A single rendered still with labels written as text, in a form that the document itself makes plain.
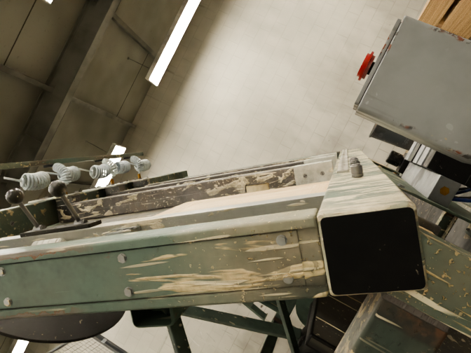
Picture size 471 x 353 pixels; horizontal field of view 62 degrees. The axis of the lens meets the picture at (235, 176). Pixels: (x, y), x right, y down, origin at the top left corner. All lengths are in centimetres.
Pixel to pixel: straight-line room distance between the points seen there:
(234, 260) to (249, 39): 657
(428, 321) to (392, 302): 5
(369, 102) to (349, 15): 661
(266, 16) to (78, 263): 667
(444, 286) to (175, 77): 675
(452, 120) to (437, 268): 18
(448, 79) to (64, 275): 60
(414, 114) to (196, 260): 34
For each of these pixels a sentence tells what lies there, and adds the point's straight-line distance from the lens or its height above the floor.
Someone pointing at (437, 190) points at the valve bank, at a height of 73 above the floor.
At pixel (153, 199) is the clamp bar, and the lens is 148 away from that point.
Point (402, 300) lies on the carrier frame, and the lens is 56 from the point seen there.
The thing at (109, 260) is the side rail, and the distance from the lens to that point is 64.
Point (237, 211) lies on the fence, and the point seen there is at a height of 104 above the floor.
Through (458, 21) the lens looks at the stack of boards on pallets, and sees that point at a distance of 563.
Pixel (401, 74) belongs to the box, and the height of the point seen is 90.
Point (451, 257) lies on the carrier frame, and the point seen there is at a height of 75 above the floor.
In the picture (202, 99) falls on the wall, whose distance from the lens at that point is 687.
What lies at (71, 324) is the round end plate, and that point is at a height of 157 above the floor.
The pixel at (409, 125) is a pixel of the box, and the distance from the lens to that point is 51.
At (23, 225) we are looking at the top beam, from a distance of 163.
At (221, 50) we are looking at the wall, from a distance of 706.
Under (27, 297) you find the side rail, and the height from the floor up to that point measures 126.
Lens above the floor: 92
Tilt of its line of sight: 11 degrees up
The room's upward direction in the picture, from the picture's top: 63 degrees counter-clockwise
